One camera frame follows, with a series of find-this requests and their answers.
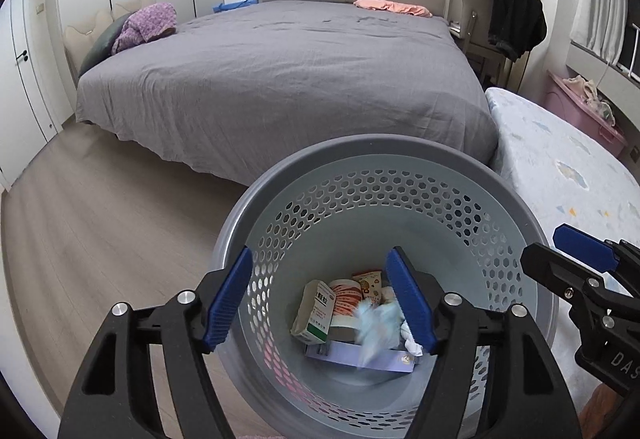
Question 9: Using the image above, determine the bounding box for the beige crown-shaped cushion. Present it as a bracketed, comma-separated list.
[62, 1, 131, 80]

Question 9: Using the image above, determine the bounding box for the pink plastic storage box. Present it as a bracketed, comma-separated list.
[545, 70, 627, 158]

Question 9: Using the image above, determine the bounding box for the light blue wet wipes packet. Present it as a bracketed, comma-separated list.
[352, 299, 406, 367]

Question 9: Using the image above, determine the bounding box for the white and green medicine box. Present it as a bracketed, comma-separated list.
[291, 280, 337, 345]

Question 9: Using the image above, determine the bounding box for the purple cartoon carton box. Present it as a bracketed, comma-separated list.
[305, 338, 418, 375]

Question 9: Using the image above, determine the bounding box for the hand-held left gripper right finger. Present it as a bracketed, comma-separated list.
[384, 246, 583, 439]

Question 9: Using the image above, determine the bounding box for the grey perforated plastic basket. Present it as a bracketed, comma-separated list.
[212, 134, 561, 439]

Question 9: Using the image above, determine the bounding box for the black jacket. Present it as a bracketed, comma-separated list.
[485, 0, 547, 62]

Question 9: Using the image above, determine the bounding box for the bed with grey sheet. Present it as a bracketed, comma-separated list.
[75, 0, 501, 187]

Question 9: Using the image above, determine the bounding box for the bedside table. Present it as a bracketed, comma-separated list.
[447, 19, 496, 84]

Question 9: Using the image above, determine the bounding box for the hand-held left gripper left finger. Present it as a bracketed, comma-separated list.
[57, 246, 254, 439]

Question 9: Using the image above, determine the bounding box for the light blue printed blanket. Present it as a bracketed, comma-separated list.
[485, 87, 640, 395]

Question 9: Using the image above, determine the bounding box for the purple knit garment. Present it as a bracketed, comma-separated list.
[111, 2, 179, 54]

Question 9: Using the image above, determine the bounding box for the white door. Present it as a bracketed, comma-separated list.
[0, 0, 76, 190]

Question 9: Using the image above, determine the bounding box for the twisted white tissue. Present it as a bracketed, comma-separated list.
[397, 321, 426, 357]

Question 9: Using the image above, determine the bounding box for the pink cloth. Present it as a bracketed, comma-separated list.
[352, 0, 433, 18]

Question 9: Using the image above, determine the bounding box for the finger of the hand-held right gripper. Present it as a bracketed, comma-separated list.
[520, 243, 621, 335]
[554, 224, 640, 300]

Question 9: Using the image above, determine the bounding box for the orange patterned paper cup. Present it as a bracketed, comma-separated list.
[327, 279, 368, 345]

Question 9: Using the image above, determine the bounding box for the white metal rail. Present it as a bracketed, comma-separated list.
[612, 21, 640, 84]

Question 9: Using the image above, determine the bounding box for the pile of pale clothes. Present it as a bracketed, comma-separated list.
[562, 75, 616, 124]

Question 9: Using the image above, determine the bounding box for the blue cloth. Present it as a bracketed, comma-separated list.
[212, 0, 258, 14]

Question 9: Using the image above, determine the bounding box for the person's right forearm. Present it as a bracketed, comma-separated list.
[585, 384, 640, 439]

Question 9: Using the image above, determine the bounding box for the dark grey cushion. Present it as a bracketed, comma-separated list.
[79, 14, 133, 74]

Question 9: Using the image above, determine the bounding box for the beige printed snack bag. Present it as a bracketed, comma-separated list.
[351, 270, 387, 307]

